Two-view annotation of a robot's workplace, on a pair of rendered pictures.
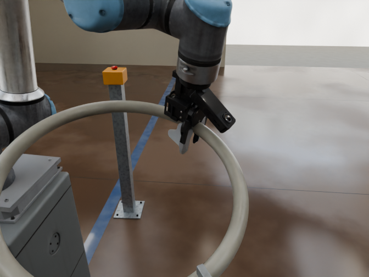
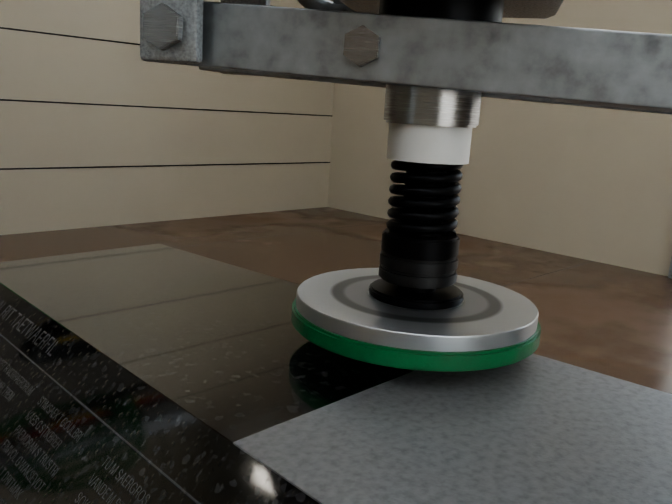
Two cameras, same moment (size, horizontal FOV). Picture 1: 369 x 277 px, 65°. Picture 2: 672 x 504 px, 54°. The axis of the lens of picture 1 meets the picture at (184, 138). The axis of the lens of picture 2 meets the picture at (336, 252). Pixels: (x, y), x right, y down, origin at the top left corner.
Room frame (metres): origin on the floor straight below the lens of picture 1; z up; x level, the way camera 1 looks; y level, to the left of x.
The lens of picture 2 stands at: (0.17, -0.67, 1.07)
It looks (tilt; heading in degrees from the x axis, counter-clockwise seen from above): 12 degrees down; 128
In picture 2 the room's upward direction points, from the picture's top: 3 degrees clockwise
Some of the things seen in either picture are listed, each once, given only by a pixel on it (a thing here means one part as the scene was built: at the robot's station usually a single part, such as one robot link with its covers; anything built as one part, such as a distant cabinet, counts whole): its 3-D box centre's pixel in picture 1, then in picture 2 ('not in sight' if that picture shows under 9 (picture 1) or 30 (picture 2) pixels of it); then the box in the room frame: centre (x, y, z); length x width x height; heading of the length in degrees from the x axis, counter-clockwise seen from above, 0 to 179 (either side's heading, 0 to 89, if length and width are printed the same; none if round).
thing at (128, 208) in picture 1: (123, 147); not in sight; (1.76, 0.42, 0.54); 0.20 x 0.20 x 1.09; 87
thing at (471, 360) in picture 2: not in sight; (414, 306); (-0.13, -0.17, 0.90); 0.22 x 0.22 x 0.04
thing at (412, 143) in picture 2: not in sight; (429, 139); (-0.13, -0.17, 1.05); 0.07 x 0.07 x 0.04
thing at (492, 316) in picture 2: not in sight; (414, 302); (-0.13, -0.17, 0.91); 0.21 x 0.21 x 0.01
